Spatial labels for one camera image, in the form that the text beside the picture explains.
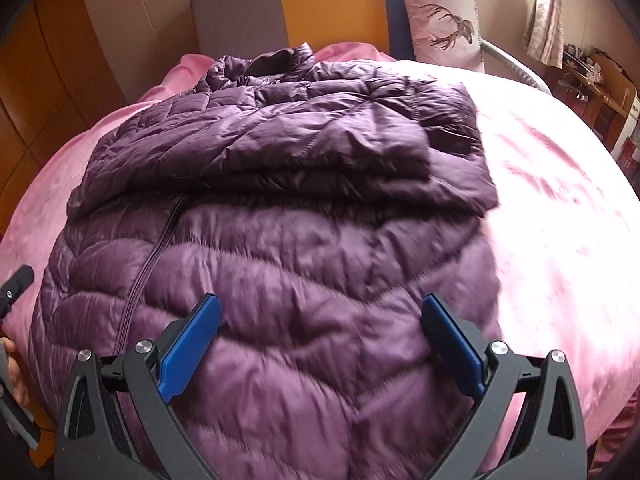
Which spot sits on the purple quilted down jacket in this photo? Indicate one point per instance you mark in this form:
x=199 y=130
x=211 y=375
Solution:
x=320 y=202

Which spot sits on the pink duvet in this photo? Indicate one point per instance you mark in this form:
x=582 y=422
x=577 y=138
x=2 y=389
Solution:
x=564 y=234

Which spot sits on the white deer print pillow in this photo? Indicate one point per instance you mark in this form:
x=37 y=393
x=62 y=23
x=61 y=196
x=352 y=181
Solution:
x=446 y=33

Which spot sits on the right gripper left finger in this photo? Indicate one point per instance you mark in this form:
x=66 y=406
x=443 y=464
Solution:
x=93 y=441

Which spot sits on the person's left hand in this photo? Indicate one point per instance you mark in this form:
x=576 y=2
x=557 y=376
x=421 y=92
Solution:
x=19 y=388

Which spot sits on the wooden desk with clutter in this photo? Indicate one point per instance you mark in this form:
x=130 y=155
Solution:
x=599 y=91

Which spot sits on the grey bed frame edge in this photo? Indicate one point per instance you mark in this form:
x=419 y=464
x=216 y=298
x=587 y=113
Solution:
x=524 y=73

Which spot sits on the pink patterned right curtain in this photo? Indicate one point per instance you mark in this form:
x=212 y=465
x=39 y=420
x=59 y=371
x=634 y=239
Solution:
x=544 y=35

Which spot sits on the grey yellow blue headboard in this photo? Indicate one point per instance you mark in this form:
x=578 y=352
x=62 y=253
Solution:
x=246 y=28

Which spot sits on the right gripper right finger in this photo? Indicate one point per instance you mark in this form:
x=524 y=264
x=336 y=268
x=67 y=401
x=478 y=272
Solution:
x=525 y=421

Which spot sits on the brown wooden wardrobe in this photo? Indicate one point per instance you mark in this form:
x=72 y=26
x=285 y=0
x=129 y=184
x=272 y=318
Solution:
x=55 y=84

